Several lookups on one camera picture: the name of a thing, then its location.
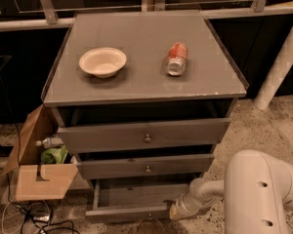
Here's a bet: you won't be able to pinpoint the grey bottom drawer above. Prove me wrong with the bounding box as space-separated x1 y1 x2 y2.
86 174 199 223

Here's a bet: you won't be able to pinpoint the grey drawer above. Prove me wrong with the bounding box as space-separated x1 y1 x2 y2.
76 154 214 179
58 118 230 153
86 174 199 223

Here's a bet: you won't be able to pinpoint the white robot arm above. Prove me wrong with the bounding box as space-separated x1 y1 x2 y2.
169 150 293 234

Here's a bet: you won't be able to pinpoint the grey middle drawer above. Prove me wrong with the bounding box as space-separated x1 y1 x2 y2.
76 154 214 179

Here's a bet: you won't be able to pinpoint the grey drawer cabinet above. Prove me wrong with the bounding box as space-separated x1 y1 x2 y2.
41 11 249 193

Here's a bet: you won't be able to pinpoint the grey top drawer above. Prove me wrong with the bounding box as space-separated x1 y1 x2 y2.
58 118 230 153

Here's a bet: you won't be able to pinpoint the green plastic bag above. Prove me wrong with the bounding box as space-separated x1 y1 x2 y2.
41 145 68 164

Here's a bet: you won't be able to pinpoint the clear plastic water bottle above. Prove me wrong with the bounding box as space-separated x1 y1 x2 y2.
35 136 63 148

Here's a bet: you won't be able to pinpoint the brown cardboard box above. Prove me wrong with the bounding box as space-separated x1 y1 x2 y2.
3 105 77 202

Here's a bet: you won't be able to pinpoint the red labelled plastic bottle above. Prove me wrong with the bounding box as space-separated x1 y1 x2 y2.
165 42 188 76

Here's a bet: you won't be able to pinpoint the white paper bowl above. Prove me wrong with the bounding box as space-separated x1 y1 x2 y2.
79 48 127 78

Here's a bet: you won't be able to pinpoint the white diagonal pole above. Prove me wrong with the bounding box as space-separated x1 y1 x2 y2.
254 25 293 110

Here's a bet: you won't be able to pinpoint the black floor cables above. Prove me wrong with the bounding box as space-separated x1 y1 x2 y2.
6 175 81 234

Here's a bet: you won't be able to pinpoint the white floor cable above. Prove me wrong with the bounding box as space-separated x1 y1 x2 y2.
1 198 53 234

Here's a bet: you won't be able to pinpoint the metal railing frame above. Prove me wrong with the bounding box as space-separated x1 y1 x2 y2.
0 0 293 34

